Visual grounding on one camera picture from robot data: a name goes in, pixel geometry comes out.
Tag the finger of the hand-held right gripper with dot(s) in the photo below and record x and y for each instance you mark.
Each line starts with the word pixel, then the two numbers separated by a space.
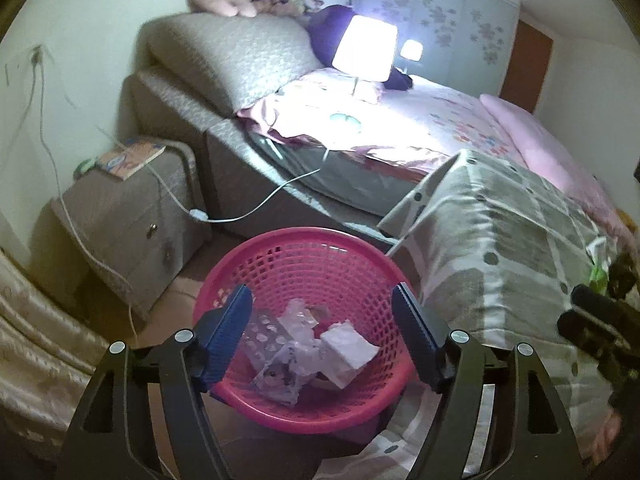
pixel 595 322

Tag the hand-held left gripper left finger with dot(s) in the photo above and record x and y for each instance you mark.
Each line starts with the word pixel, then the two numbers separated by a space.
pixel 225 340

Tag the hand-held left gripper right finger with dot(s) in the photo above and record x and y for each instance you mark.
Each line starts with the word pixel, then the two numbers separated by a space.
pixel 415 335

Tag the silver blister pack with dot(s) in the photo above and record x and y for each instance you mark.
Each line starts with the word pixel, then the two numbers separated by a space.
pixel 262 335

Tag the green snack wrapper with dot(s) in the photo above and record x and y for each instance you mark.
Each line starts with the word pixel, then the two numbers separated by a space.
pixel 598 270

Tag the dark brown wrapper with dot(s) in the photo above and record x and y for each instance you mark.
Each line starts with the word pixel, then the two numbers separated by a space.
pixel 622 275

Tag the paper trash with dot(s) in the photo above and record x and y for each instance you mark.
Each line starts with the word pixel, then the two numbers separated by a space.
pixel 280 375

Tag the white tissue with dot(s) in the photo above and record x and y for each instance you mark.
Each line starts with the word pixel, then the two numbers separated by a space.
pixel 345 352

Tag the clear plastic wrapper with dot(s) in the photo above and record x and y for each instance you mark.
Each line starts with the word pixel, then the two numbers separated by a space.
pixel 300 320

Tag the pink plastic mesh basket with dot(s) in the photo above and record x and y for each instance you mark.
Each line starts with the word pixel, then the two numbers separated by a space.
pixel 300 255

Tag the grey checked blanket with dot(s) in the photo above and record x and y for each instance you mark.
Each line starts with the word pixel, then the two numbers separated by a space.
pixel 500 240

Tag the brown nightstand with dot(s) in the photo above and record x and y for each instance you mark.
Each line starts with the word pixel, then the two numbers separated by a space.
pixel 125 230

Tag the beige quilted cloth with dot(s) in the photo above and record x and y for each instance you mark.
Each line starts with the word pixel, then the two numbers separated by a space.
pixel 40 350

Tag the pink quilt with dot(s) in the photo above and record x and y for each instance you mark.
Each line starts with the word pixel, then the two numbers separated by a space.
pixel 540 140

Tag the colourful book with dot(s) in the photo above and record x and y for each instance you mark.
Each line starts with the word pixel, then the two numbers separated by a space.
pixel 132 155

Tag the pink flowered bedsheet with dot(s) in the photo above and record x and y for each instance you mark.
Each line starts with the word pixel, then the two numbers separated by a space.
pixel 425 115

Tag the small green object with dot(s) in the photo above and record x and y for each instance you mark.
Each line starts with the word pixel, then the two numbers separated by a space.
pixel 85 169

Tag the brown wooden door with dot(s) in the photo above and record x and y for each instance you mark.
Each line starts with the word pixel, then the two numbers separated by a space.
pixel 530 70

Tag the grey headboard cushion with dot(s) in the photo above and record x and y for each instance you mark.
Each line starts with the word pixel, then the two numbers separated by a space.
pixel 235 55

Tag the white table lamp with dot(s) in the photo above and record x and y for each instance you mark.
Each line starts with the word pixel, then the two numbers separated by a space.
pixel 365 50

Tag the flowered sliding door wardrobe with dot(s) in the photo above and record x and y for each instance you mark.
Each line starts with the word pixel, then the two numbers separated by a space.
pixel 440 20

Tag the dark purple plush toy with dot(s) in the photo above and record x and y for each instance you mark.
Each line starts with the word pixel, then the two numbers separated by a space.
pixel 325 30

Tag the small plush doll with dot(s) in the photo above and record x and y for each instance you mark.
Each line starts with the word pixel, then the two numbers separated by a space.
pixel 297 1

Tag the grey upholstered bed frame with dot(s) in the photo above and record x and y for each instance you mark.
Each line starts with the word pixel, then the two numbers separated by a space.
pixel 165 110

